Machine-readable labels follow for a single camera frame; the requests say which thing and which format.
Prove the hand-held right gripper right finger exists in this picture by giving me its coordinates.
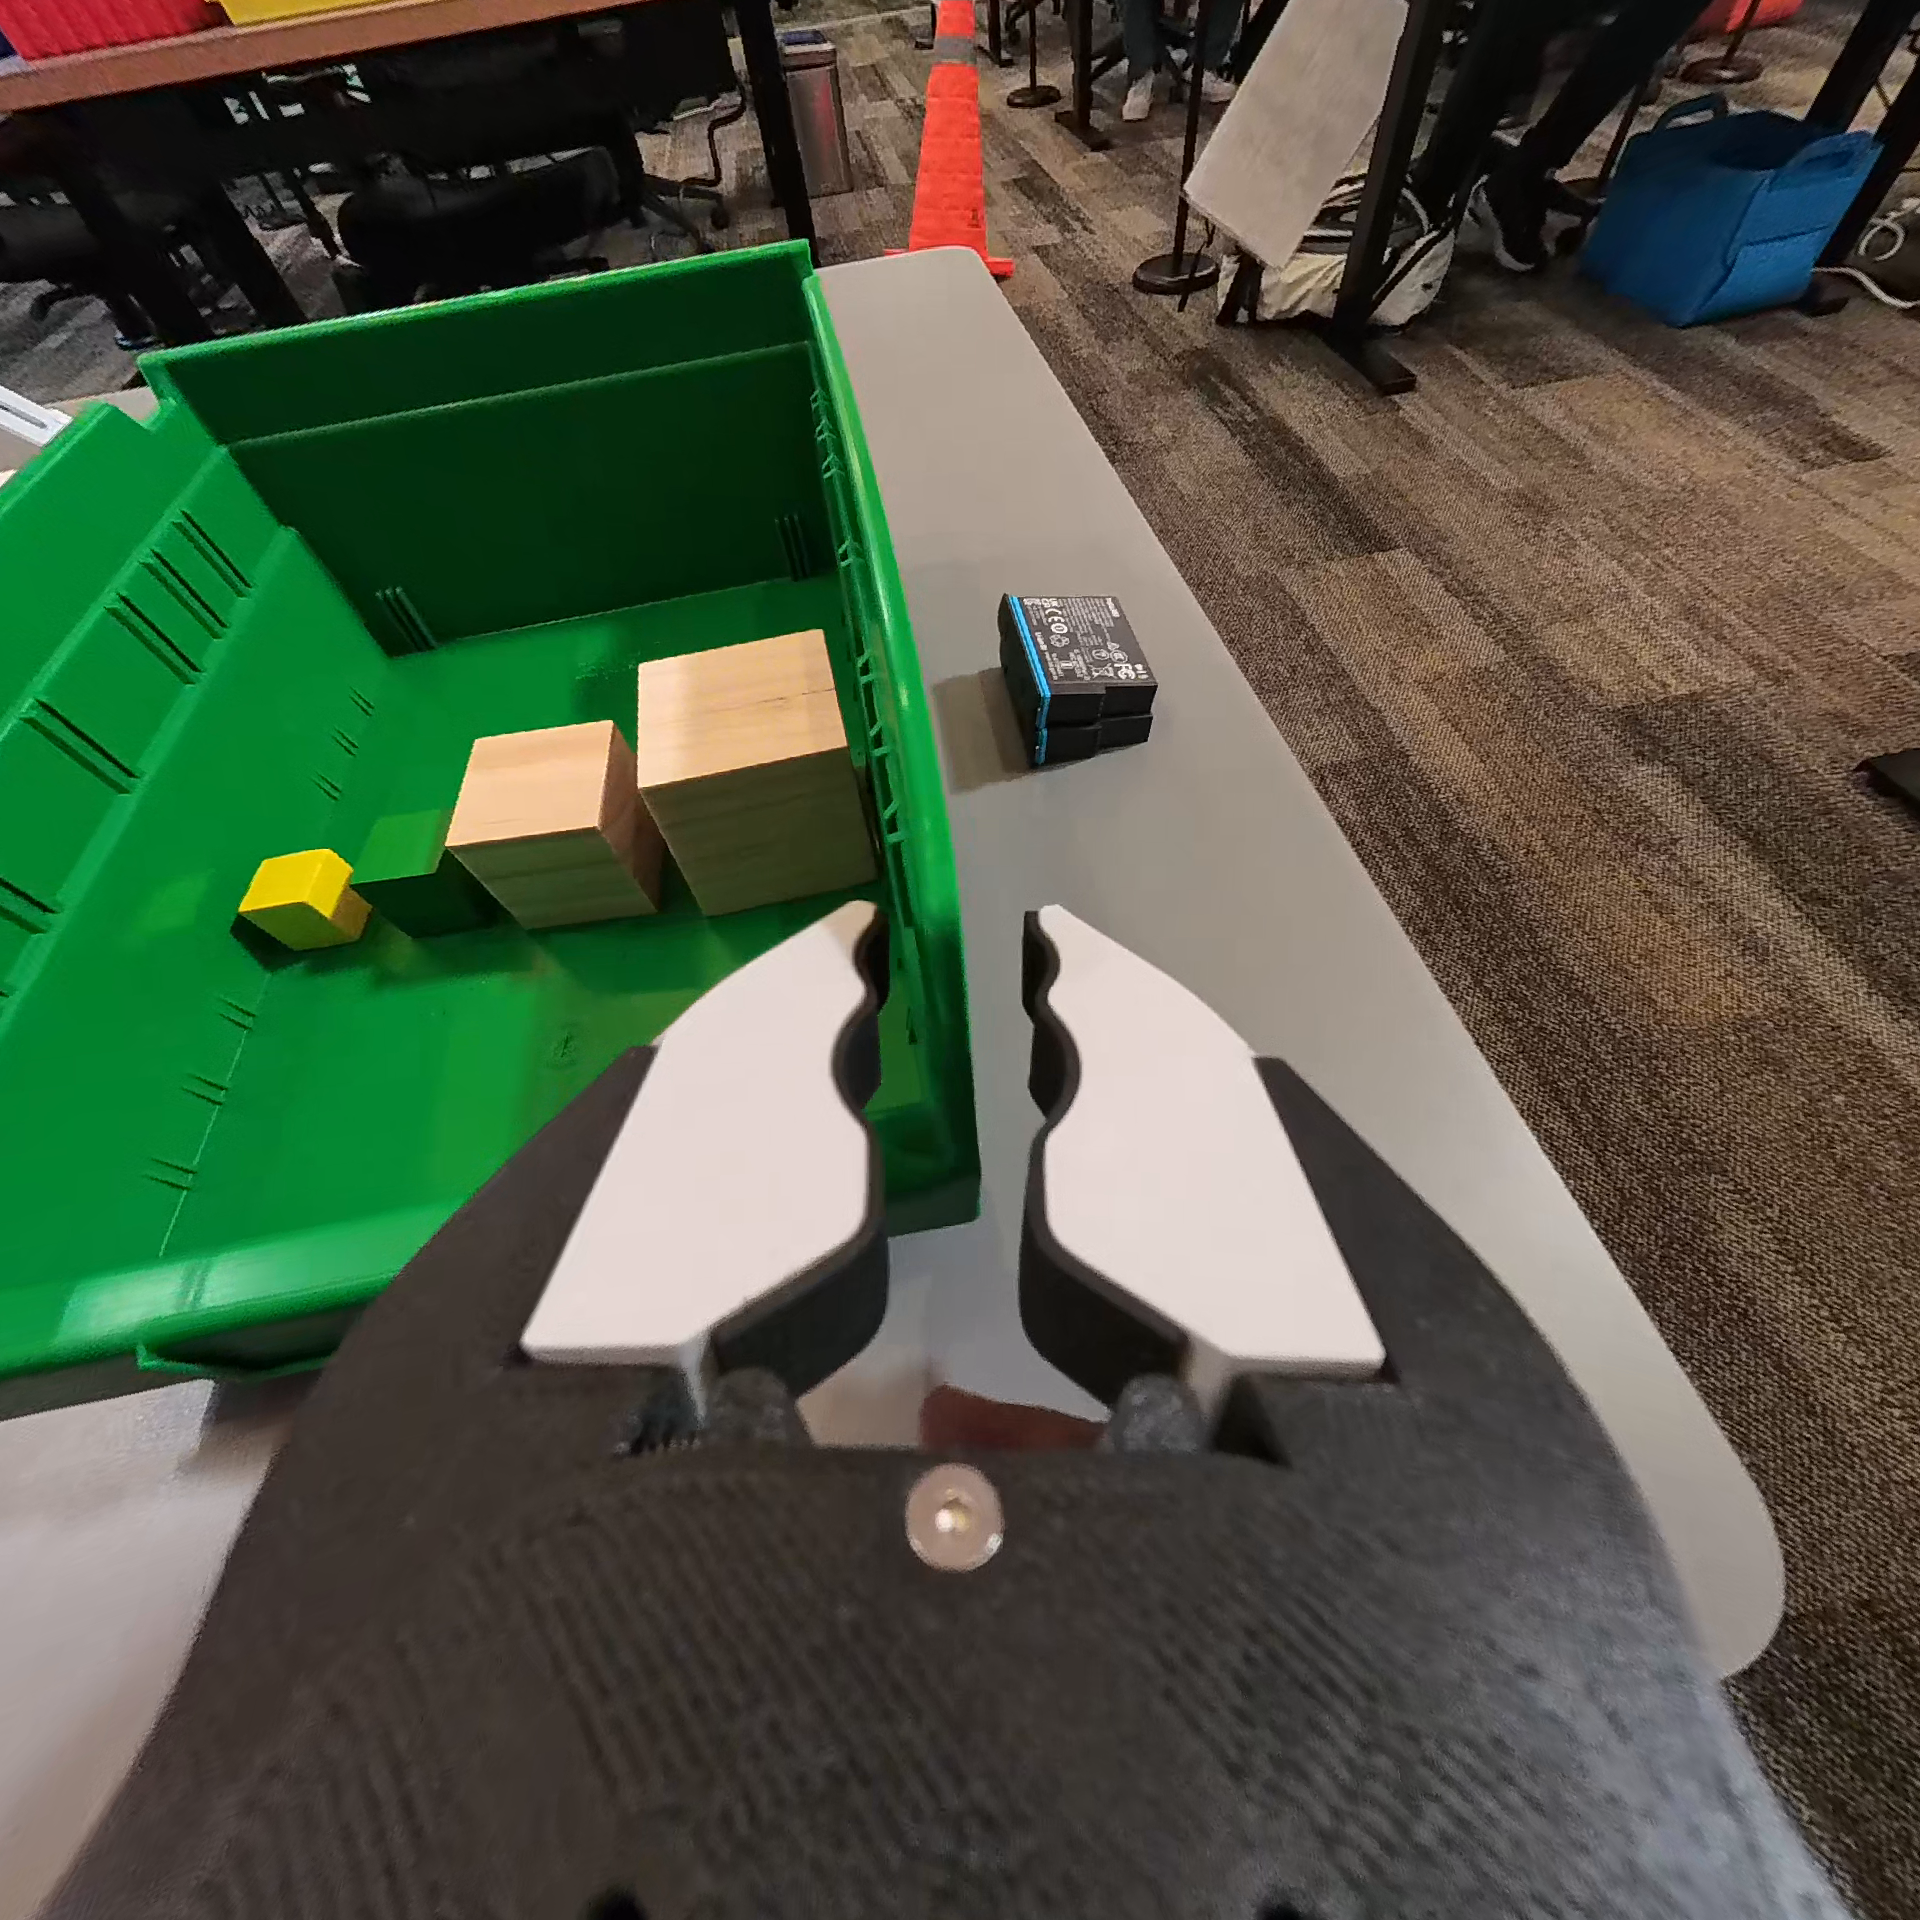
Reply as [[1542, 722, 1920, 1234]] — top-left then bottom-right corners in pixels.
[[1020, 903, 1393, 1418]]

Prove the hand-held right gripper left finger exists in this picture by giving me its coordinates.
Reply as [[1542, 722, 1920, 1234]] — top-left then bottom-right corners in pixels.
[[516, 901, 891, 1422]]

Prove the green plastic bin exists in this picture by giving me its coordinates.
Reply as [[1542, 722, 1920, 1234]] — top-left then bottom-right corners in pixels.
[[0, 239, 985, 1382]]

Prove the medium wooden block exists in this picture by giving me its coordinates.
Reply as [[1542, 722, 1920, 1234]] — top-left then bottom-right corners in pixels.
[[445, 720, 666, 933]]

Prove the large wooden block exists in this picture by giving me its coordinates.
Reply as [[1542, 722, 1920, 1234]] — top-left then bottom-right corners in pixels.
[[636, 630, 883, 916]]

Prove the small green cube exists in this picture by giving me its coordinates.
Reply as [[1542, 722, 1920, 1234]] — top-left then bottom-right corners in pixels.
[[351, 808, 506, 938]]

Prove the small yellow cube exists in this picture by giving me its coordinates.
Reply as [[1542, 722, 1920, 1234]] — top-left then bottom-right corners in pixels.
[[238, 847, 374, 950]]

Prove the stack of black batteries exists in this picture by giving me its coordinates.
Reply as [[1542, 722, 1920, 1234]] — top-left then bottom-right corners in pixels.
[[997, 590, 1161, 775]]

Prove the white and black backpack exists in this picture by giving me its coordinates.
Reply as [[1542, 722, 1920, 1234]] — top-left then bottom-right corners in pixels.
[[1223, 180, 1457, 328]]

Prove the white leaning board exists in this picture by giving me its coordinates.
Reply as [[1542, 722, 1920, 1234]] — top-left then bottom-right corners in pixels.
[[1182, 0, 1412, 270]]

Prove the orange traffic cone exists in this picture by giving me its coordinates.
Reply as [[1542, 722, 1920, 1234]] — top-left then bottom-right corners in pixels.
[[884, 0, 1017, 281]]

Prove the silver trash can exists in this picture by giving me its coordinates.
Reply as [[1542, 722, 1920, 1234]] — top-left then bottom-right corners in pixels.
[[780, 31, 858, 200]]

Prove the blue tote bag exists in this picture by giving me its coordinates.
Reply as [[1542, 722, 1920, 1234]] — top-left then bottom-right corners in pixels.
[[1582, 93, 1884, 328]]

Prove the wooden background table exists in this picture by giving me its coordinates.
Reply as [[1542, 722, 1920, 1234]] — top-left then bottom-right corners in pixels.
[[0, 0, 818, 348]]

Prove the red plastic bin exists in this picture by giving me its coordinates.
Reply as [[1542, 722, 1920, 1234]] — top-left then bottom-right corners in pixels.
[[0, 0, 219, 61]]

